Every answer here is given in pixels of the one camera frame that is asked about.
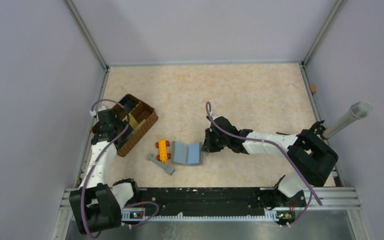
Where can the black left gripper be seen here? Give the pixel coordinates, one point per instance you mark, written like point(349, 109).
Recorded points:
point(127, 132)

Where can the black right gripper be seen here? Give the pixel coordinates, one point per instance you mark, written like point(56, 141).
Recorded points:
point(208, 145)

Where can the grey card holder wallet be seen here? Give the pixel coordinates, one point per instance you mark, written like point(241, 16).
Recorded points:
point(187, 154)

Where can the brown woven divided basket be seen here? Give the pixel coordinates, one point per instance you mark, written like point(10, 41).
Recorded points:
point(134, 114)

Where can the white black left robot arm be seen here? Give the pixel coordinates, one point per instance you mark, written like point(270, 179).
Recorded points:
point(95, 205)

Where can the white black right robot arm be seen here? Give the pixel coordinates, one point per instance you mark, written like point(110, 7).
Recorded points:
point(311, 158)

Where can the black shiny credit card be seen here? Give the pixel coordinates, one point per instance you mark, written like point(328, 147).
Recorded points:
point(128, 103)

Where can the grey plastic toy bolt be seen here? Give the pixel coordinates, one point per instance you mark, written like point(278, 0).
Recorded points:
point(167, 168)

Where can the small wooden block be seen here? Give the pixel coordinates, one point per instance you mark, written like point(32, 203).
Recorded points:
point(312, 88)

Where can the silver metal tube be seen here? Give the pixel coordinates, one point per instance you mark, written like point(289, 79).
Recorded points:
point(357, 111)

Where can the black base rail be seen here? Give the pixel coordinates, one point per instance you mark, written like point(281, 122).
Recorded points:
point(214, 201)

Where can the black clamp bracket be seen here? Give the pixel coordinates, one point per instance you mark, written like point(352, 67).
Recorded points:
point(314, 131)

